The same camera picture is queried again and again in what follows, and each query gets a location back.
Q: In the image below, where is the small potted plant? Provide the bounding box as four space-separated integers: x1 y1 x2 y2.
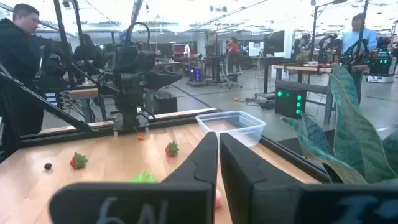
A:
296 52 312 65

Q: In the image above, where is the black rig post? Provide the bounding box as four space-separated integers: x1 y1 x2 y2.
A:
52 0 76 88

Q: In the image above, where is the black computer with purple lights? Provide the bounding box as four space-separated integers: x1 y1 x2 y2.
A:
188 66 204 83

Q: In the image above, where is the long wooden workbench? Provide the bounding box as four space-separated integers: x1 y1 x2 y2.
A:
272 63 370 126

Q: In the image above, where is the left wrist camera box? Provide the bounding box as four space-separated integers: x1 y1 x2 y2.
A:
138 50 157 72

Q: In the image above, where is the green snake plant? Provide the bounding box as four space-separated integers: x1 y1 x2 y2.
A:
280 64 398 185

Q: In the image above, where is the clear plastic tupperware container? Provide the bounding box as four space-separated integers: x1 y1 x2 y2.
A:
195 110 267 149

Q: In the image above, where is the black computer with green lights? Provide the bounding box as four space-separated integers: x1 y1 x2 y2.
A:
274 87 307 119

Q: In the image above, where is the black diagonal frame strut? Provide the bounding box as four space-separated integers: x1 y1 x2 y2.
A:
0 63 94 134

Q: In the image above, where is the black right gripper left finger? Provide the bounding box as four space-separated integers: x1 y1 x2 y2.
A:
49 131 219 224

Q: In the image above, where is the green toy lettuce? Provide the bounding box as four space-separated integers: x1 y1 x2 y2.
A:
130 169 157 184

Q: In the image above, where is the grey office chair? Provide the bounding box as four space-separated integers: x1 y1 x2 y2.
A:
220 52 244 90

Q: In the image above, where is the black aluminium table frame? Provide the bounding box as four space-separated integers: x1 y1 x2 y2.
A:
0 107 333 184

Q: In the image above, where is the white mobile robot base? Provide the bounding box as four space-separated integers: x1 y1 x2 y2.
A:
366 50 398 84

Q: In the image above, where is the orange toy carrot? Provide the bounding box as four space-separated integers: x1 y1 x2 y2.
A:
132 125 146 141

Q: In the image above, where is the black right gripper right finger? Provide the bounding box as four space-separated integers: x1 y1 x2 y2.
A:
219 133 398 224

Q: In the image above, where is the black monitor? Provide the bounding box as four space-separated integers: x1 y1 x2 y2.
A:
264 30 285 58

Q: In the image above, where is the person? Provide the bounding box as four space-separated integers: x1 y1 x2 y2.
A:
63 33 106 82
0 2 46 136
226 36 241 54
340 12 379 105

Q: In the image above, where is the black gantry frame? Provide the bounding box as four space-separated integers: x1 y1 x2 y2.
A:
310 0 371 63

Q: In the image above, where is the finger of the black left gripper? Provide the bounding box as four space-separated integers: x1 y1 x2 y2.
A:
143 70 183 91

